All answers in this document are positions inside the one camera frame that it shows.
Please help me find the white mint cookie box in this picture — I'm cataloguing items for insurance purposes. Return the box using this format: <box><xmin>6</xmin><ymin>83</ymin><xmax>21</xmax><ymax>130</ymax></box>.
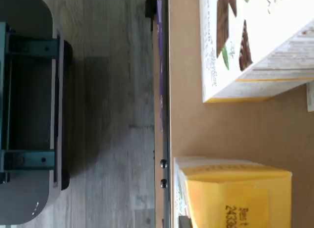
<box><xmin>200</xmin><ymin>0</ymin><xmax>314</xmax><ymax>103</ymax></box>
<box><xmin>305</xmin><ymin>82</ymin><xmax>314</xmax><ymax>113</ymax></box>

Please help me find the black metal shelf rack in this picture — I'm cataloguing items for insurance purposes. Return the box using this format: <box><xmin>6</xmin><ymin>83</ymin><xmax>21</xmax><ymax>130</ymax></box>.
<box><xmin>145</xmin><ymin>0</ymin><xmax>171</xmax><ymax>228</ymax></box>

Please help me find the small white yellow-top cracker box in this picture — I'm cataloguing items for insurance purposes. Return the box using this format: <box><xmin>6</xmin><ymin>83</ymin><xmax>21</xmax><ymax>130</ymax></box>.
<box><xmin>173</xmin><ymin>156</ymin><xmax>293</xmax><ymax>228</ymax></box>

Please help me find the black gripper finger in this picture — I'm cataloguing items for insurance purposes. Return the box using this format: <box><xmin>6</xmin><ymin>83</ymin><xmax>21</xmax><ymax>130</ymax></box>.
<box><xmin>179</xmin><ymin>215</ymin><xmax>194</xmax><ymax>228</ymax></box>

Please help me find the grey robot base cart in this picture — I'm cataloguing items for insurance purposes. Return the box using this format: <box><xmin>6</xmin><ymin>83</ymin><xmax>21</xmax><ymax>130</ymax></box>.
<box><xmin>0</xmin><ymin>0</ymin><xmax>74</xmax><ymax>225</ymax></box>

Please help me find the wooden shelf board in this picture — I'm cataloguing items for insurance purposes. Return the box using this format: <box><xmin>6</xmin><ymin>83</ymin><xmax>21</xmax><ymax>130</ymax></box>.
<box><xmin>168</xmin><ymin>0</ymin><xmax>314</xmax><ymax>228</ymax></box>

